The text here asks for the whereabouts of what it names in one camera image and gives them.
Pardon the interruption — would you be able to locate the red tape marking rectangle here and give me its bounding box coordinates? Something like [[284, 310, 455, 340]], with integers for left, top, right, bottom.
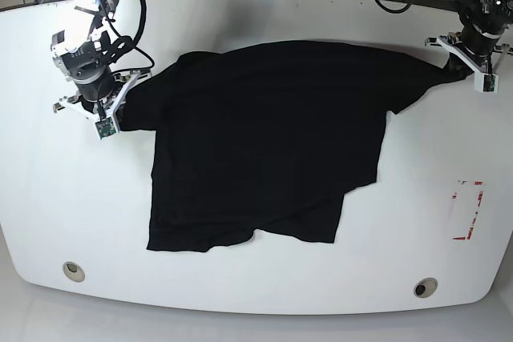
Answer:
[[446, 180, 484, 241]]

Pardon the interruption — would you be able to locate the right table grommet hole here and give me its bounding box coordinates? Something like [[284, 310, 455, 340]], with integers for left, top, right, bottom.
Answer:
[[414, 277, 438, 299]]

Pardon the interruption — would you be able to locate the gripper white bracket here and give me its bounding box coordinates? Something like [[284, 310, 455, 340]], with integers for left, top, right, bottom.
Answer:
[[425, 24, 512, 93], [52, 70, 151, 139]]

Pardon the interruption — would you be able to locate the left table grommet hole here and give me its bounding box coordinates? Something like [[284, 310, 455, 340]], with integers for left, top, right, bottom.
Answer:
[[63, 262, 85, 283]]

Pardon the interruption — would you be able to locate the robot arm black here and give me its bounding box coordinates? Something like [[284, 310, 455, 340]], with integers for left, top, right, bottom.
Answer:
[[425, 0, 512, 94], [50, 0, 153, 139]]

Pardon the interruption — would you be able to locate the table grommet hole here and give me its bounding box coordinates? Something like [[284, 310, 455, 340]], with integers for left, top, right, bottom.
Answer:
[[414, 277, 438, 299], [63, 262, 85, 283]]

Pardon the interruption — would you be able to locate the black t-shirt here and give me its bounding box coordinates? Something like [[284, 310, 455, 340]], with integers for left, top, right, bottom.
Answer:
[[126, 41, 461, 252]]

